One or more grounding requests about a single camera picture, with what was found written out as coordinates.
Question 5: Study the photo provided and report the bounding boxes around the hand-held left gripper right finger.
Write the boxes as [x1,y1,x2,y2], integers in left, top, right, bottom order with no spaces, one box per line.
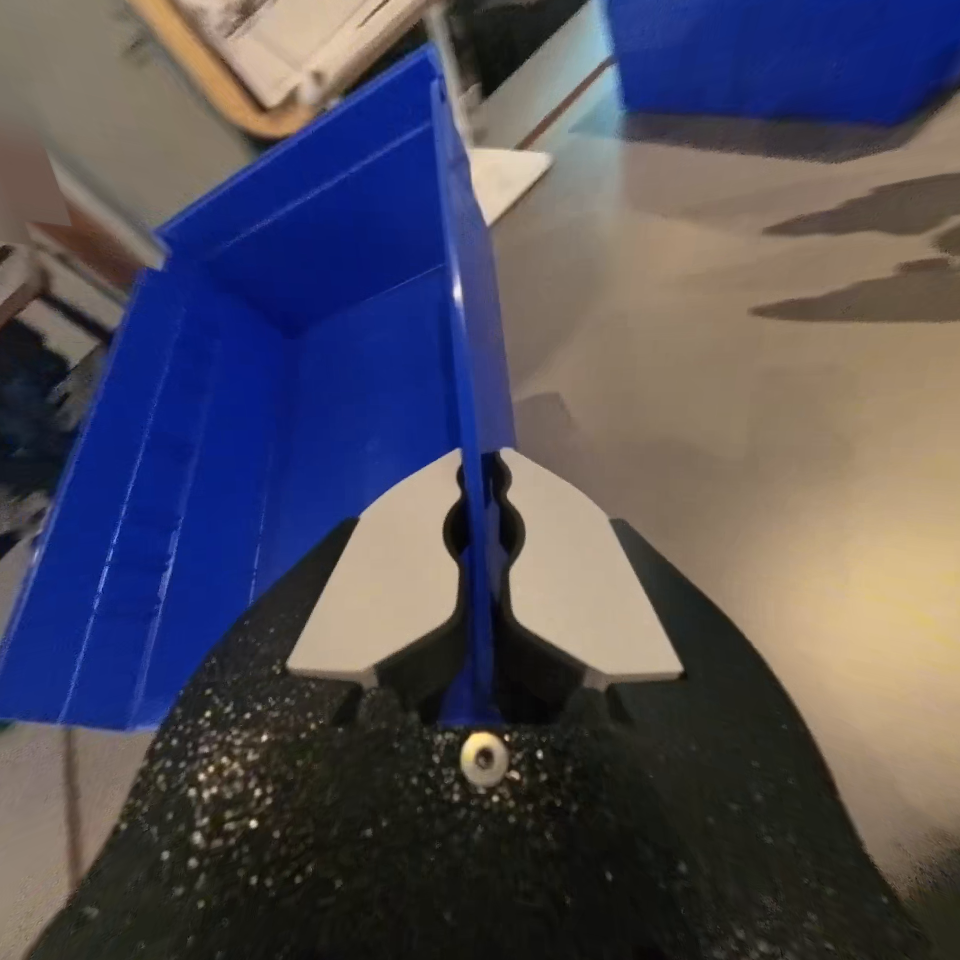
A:
[491,447,686,685]

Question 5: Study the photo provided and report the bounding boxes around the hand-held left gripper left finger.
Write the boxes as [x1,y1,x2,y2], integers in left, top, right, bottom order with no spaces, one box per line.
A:
[287,455,471,689]

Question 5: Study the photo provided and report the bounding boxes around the blue plastic bin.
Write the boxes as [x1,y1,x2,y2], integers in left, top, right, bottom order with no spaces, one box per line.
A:
[603,0,960,129]
[0,41,520,733]

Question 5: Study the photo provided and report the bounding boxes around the light wooden chair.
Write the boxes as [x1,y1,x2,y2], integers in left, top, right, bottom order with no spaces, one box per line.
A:
[123,0,451,142]

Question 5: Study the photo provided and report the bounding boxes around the white flat base plate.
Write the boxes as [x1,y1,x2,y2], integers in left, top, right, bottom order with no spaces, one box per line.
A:
[468,147,555,228]

